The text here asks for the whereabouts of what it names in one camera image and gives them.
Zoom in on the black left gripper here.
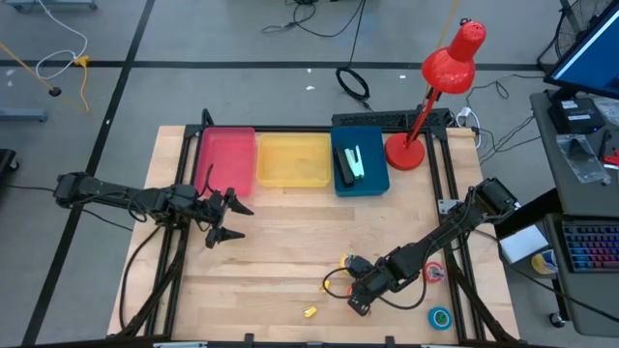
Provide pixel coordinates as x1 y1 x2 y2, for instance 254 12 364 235
192 187 255 250

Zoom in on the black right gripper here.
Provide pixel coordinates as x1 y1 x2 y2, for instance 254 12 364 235
346 254 391 318

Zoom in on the blue tape roll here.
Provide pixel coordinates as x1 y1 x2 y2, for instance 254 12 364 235
427 306 453 332

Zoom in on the red tape roll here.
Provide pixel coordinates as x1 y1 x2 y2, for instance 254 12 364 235
423 261 447 284

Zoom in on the black stapler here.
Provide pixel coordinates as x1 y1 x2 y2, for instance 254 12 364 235
333 147 356 188

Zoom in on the mint green stapler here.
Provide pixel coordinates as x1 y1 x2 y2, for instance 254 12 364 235
343 144 366 180

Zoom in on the pink plastic bin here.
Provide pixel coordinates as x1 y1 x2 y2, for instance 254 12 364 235
194 127 256 199

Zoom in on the yellow plastic bin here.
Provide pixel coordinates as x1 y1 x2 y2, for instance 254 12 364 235
255 132 333 189

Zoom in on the red desk lamp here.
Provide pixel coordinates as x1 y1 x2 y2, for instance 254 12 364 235
385 17 487 172

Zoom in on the blue plastic bin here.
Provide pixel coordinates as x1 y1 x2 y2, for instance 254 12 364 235
331 126 391 198

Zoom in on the white box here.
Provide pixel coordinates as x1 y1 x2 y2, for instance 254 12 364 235
499 224 551 265

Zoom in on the black power strip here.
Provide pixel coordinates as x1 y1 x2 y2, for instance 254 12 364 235
331 108 451 131

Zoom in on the yellow roll with blue print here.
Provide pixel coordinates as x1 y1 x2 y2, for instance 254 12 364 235
530 248 558 276

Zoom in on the backlit keyboard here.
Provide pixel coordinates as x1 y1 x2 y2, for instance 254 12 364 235
560 222 619 275

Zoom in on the grey side desk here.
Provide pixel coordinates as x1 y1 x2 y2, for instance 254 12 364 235
530 89 619 337

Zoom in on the clear plastic bag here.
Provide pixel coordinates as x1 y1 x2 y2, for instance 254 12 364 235
555 133 611 187

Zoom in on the black mini computer box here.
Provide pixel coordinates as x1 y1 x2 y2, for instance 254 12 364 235
547 96 605 135

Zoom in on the computer monitor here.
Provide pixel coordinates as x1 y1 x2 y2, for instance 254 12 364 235
544 0 619 101

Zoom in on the black floor fan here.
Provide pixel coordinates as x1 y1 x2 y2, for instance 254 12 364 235
536 0 615 73

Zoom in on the coiled black cable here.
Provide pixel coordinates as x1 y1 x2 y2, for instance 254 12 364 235
336 66 372 110

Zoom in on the yellow cord with plug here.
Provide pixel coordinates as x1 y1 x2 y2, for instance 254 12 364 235
74 55 92 113

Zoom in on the thin yellow cable black end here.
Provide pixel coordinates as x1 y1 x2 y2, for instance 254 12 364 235
0 42 63 98

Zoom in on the black floor cable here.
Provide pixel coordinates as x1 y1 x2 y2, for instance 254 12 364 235
262 0 368 67

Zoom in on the white floor cable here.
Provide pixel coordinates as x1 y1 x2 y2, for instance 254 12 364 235
34 0 89 81

